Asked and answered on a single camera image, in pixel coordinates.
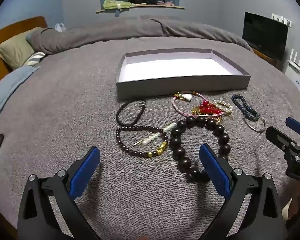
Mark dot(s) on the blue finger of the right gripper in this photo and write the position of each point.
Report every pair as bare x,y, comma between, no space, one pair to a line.
293,124
280,140

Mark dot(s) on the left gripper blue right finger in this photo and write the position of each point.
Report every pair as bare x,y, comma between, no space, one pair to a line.
263,217

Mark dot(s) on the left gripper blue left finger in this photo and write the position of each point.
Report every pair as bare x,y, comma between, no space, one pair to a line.
36,219

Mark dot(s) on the silver wire bangle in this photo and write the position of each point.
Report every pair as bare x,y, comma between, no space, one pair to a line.
260,129

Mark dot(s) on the pearl gold round brooch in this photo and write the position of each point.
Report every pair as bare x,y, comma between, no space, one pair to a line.
216,109

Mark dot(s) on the pearl hair pin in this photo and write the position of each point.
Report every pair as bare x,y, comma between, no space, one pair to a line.
155,136

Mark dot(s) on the person right hand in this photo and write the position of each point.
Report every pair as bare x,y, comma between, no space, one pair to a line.
291,213

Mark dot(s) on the white wifi router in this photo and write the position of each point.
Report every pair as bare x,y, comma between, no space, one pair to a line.
293,68

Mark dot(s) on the wooden tv stand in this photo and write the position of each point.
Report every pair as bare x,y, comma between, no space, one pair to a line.
270,60

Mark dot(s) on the black monitor screen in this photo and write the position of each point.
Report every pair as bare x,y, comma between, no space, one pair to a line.
266,35

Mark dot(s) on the grey bed cover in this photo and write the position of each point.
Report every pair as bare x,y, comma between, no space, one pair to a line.
69,105

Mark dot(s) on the light blue blanket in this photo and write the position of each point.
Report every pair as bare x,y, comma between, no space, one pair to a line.
12,81

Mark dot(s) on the grey shallow cardboard tray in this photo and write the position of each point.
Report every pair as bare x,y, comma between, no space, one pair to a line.
149,73

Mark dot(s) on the striped grey white pillow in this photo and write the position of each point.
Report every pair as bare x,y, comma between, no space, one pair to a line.
34,59

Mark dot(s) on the olive green pillow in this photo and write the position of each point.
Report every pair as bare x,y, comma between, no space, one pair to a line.
16,50

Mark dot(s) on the grey rolled duvet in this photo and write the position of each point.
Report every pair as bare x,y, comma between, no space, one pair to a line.
50,41

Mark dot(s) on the wooden window shelf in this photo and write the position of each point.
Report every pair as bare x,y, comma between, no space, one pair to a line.
145,6

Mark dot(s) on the white plastic bag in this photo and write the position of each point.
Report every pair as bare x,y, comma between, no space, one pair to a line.
60,27

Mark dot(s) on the black clothing on shelf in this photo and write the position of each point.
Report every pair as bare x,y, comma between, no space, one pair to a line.
151,2

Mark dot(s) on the green cloth on shelf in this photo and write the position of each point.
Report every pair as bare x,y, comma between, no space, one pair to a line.
116,5

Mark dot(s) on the white wall power strip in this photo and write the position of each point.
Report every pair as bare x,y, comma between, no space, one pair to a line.
281,19

